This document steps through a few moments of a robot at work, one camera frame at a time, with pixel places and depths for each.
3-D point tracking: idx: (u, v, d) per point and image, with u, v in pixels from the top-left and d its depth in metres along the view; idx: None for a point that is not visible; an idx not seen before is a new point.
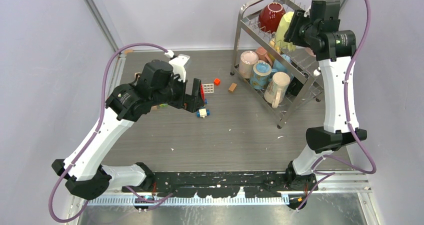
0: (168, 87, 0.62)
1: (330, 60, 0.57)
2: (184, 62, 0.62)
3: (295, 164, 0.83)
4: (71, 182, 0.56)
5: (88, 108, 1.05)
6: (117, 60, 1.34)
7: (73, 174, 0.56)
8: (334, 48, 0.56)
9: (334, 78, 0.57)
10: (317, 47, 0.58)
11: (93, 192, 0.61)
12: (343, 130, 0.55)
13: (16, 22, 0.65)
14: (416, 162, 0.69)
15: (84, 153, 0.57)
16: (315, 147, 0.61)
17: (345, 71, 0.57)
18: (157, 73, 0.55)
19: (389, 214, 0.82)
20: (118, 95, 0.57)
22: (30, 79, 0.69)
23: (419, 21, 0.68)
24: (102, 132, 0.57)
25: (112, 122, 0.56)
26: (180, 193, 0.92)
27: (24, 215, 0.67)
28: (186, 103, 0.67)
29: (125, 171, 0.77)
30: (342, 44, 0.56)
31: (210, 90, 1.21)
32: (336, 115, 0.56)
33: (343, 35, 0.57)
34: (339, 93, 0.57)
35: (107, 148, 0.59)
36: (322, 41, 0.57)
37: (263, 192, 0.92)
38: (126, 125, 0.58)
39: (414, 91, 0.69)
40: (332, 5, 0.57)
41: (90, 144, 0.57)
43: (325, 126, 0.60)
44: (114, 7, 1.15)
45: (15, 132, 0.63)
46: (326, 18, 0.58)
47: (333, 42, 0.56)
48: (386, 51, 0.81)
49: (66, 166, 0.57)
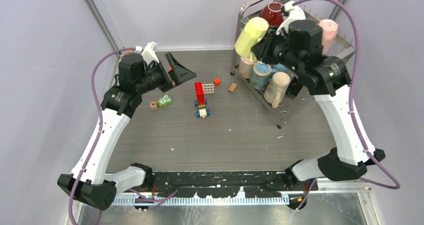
0: (149, 75, 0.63)
1: (330, 95, 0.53)
2: (150, 46, 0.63)
3: (295, 171, 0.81)
4: (85, 188, 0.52)
5: (89, 109, 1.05)
6: (117, 60, 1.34)
7: (87, 178, 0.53)
8: (330, 82, 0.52)
9: (339, 111, 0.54)
10: (312, 85, 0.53)
11: (106, 201, 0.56)
12: (364, 159, 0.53)
13: (17, 23, 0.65)
14: (415, 163, 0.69)
15: (94, 155, 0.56)
16: (335, 177, 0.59)
17: (347, 101, 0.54)
18: (132, 67, 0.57)
19: (389, 215, 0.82)
20: (111, 96, 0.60)
22: (31, 80, 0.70)
23: (418, 21, 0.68)
24: (106, 132, 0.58)
25: (114, 119, 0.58)
26: (181, 193, 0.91)
27: (24, 216, 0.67)
28: (173, 80, 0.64)
29: (124, 174, 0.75)
30: (335, 75, 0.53)
31: (210, 90, 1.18)
32: (353, 147, 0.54)
33: (333, 66, 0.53)
34: (348, 124, 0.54)
35: (110, 148, 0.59)
36: (315, 77, 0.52)
37: (263, 193, 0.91)
38: (125, 120, 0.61)
39: (412, 92, 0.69)
40: (316, 34, 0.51)
41: (97, 145, 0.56)
43: (341, 158, 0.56)
44: (114, 7, 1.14)
45: (16, 135, 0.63)
46: (312, 49, 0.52)
47: (328, 76, 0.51)
48: (387, 51, 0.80)
49: (77, 174, 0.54)
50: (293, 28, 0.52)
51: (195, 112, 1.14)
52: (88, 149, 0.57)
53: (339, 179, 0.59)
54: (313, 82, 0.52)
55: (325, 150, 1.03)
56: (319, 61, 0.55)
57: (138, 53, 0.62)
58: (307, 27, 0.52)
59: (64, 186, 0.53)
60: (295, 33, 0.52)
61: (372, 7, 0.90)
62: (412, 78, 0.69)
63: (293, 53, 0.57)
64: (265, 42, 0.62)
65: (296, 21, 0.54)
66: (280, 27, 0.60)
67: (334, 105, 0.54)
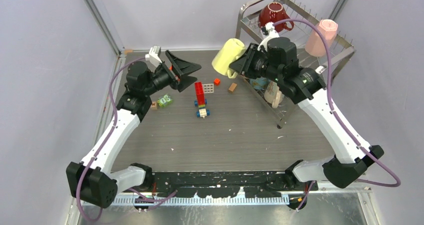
0: (156, 77, 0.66)
1: (309, 99, 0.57)
2: (153, 51, 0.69)
3: (296, 173, 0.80)
4: (93, 176, 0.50)
5: (89, 109, 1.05)
6: (117, 60, 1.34)
7: (97, 165, 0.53)
8: (305, 88, 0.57)
9: (321, 112, 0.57)
10: (290, 94, 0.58)
11: (107, 198, 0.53)
12: (360, 156, 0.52)
13: (16, 24, 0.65)
14: (416, 163, 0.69)
15: (106, 145, 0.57)
16: (343, 182, 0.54)
17: (327, 102, 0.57)
18: (139, 77, 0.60)
19: (389, 215, 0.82)
20: (126, 100, 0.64)
22: (31, 80, 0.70)
23: (419, 22, 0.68)
24: (119, 127, 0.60)
25: (128, 117, 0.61)
26: (181, 193, 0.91)
27: (24, 216, 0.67)
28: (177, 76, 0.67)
29: (126, 173, 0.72)
30: (309, 82, 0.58)
31: (210, 90, 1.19)
32: (345, 144, 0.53)
33: (306, 74, 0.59)
34: (334, 123, 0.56)
35: (119, 145, 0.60)
36: (292, 87, 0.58)
37: (263, 193, 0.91)
38: (136, 122, 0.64)
39: (413, 92, 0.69)
40: (290, 50, 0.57)
41: (110, 137, 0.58)
43: (340, 160, 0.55)
44: (114, 7, 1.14)
45: (16, 135, 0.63)
46: (288, 62, 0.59)
47: (301, 83, 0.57)
48: (387, 51, 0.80)
49: (87, 162, 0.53)
50: (270, 45, 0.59)
51: (195, 112, 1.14)
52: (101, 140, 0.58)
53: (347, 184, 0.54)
54: (290, 91, 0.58)
55: (325, 150, 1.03)
56: (295, 72, 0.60)
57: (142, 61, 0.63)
58: (282, 43, 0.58)
59: (72, 174, 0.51)
60: (272, 50, 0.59)
61: (373, 7, 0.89)
62: (413, 78, 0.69)
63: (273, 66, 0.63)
64: (246, 56, 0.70)
65: (272, 39, 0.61)
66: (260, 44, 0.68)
67: (313, 108, 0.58)
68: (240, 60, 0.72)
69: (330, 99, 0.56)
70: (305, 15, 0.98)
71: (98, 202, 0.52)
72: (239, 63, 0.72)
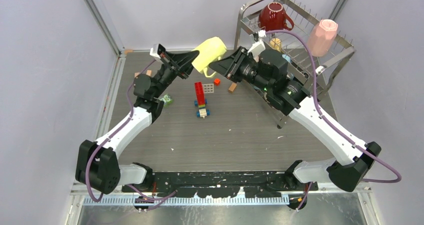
0: (160, 77, 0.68)
1: (296, 108, 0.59)
2: (153, 51, 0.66)
3: (296, 174, 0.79)
4: (104, 155, 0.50)
5: (89, 109, 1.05)
6: (117, 60, 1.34)
7: (109, 146, 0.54)
8: (292, 100, 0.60)
9: (311, 119, 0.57)
10: (278, 106, 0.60)
11: (109, 183, 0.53)
12: (357, 155, 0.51)
13: (16, 23, 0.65)
14: (416, 163, 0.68)
15: (121, 131, 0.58)
16: (350, 186, 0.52)
17: (314, 109, 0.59)
18: (148, 90, 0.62)
19: (389, 215, 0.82)
20: (143, 100, 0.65)
22: (31, 79, 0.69)
23: (418, 22, 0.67)
24: (135, 120, 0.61)
25: (143, 112, 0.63)
26: (181, 193, 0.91)
27: (25, 216, 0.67)
28: (181, 72, 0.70)
29: (129, 167, 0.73)
30: (295, 94, 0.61)
31: (210, 89, 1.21)
32: (341, 146, 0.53)
33: (291, 86, 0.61)
34: (326, 127, 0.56)
35: (131, 137, 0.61)
36: (280, 100, 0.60)
37: (263, 193, 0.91)
38: (148, 122, 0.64)
39: (413, 92, 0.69)
40: (284, 65, 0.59)
41: (124, 126, 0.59)
43: (341, 162, 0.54)
44: (114, 7, 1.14)
45: (16, 134, 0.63)
46: (279, 76, 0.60)
47: (288, 96, 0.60)
48: (387, 51, 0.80)
49: (101, 141, 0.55)
50: (264, 60, 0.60)
51: (195, 112, 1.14)
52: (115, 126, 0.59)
53: (355, 186, 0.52)
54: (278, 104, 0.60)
55: (325, 149, 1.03)
56: (282, 83, 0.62)
57: (143, 75, 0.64)
58: (276, 60, 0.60)
59: (84, 152, 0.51)
60: (265, 65, 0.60)
61: (373, 7, 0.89)
62: (413, 78, 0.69)
63: (263, 77, 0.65)
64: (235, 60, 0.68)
65: (264, 53, 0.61)
66: (249, 51, 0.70)
67: (303, 116, 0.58)
68: (226, 63, 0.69)
69: (317, 105, 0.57)
70: (305, 15, 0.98)
71: (101, 185, 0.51)
72: (223, 65, 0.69)
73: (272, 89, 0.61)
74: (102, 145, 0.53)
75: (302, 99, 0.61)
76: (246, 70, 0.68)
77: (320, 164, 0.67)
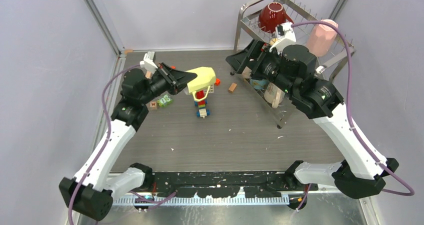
0: (153, 84, 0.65)
1: (328, 116, 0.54)
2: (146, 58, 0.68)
3: (297, 175, 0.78)
4: (86, 193, 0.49)
5: (89, 109, 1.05)
6: (117, 60, 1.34)
7: (89, 182, 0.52)
8: (324, 104, 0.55)
9: (339, 129, 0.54)
10: (308, 110, 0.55)
11: (101, 210, 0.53)
12: (378, 172, 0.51)
13: (16, 23, 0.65)
14: (416, 163, 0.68)
15: (99, 160, 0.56)
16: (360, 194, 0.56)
17: (346, 118, 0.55)
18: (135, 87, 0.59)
19: (389, 214, 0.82)
20: (121, 109, 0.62)
22: (31, 80, 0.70)
23: (418, 21, 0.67)
24: (113, 140, 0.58)
25: (122, 128, 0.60)
26: (181, 193, 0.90)
27: (25, 216, 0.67)
28: (176, 88, 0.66)
29: (123, 180, 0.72)
30: (327, 98, 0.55)
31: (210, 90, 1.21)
32: (365, 161, 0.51)
33: (324, 88, 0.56)
34: (353, 141, 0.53)
35: (114, 157, 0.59)
36: (310, 103, 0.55)
37: (263, 193, 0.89)
38: (132, 133, 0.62)
39: (413, 92, 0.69)
40: (311, 61, 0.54)
41: (103, 152, 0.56)
43: (356, 174, 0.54)
44: (114, 7, 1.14)
45: (16, 134, 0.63)
46: (307, 76, 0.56)
47: (320, 99, 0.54)
48: (387, 51, 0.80)
49: (79, 178, 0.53)
50: (287, 56, 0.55)
51: (195, 112, 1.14)
52: (93, 156, 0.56)
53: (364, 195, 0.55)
54: (309, 108, 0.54)
55: (324, 149, 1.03)
56: (310, 85, 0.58)
57: (138, 70, 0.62)
58: (301, 55, 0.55)
59: (65, 189, 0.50)
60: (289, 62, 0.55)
61: (373, 7, 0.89)
62: (412, 78, 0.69)
63: (285, 76, 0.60)
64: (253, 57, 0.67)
65: (289, 49, 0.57)
66: (273, 46, 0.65)
67: (332, 125, 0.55)
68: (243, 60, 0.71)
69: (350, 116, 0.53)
70: (306, 15, 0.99)
71: (92, 213, 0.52)
72: (238, 59, 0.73)
73: (298, 90, 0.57)
74: (81, 183, 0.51)
75: (335, 106, 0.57)
76: (268, 67, 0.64)
77: (324, 169, 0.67)
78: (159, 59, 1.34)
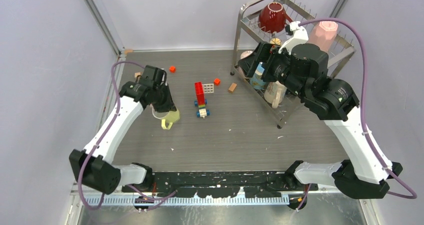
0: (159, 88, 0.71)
1: (343, 120, 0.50)
2: None
3: (297, 174, 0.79)
4: (96, 164, 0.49)
5: (89, 109, 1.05)
6: (117, 60, 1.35)
7: (100, 154, 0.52)
8: (340, 107, 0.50)
9: (353, 134, 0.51)
10: (323, 112, 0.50)
11: (109, 185, 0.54)
12: (383, 177, 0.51)
13: (16, 24, 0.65)
14: (416, 163, 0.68)
15: (109, 132, 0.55)
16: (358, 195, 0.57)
17: (359, 122, 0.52)
18: (155, 71, 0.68)
19: (389, 214, 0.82)
20: (129, 87, 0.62)
22: (31, 80, 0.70)
23: (418, 21, 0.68)
24: (122, 115, 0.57)
25: (130, 104, 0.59)
26: (181, 193, 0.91)
27: (24, 215, 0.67)
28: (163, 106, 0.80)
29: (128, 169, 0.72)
30: (343, 100, 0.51)
31: (210, 89, 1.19)
32: (373, 166, 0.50)
33: (341, 89, 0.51)
34: (364, 146, 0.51)
35: (122, 132, 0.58)
36: (324, 104, 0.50)
37: (263, 193, 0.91)
38: (138, 111, 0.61)
39: (413, 92, 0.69)
40: (322, 59, 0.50)
41: (112, 125, 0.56)
43: (359, 176, 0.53)
44: (114, 7, 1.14)
45: (17, 134, 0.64)
46: (319, 75, 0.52)
47: (336, 101, 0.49)
48: (387, 50, 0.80)
49: (89, 150, 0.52)
50: (297, 55, 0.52)
51: (195, 112, 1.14)
52: (102, 129, 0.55)
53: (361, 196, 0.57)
54: (324, 110, 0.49)
55: (324, 149, 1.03)
56: (322, 85, 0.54)
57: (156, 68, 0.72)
58: (311, 54, 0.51)
59: (74, 161, 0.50)
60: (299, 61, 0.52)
61: (373, 7, 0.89)
62: (412, 77, 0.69)
63: (295, 77, 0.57)
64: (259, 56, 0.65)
65: (297, 48, 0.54)
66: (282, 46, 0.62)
67: (345, 129, 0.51)
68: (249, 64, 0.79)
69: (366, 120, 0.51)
70: (305, 15, 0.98)
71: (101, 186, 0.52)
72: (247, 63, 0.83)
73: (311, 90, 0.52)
74: (91, 154, 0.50)
75: (349, 109, 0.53)
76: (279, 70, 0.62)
77: (324, 170, 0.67)
78: (159, 59, 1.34)
